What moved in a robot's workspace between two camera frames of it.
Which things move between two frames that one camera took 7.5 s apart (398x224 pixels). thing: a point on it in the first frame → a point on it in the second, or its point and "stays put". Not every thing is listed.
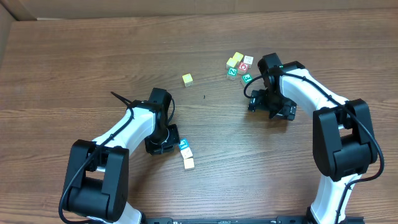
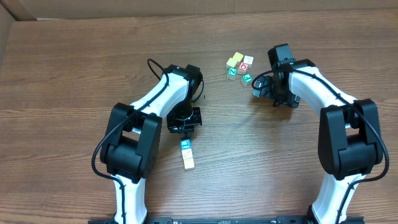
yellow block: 189,163 stays put
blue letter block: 183,144 stays put
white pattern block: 186,153 stays put
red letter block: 243,66 stays put
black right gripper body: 272,104 → 265,88
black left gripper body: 166,144 → 185,123
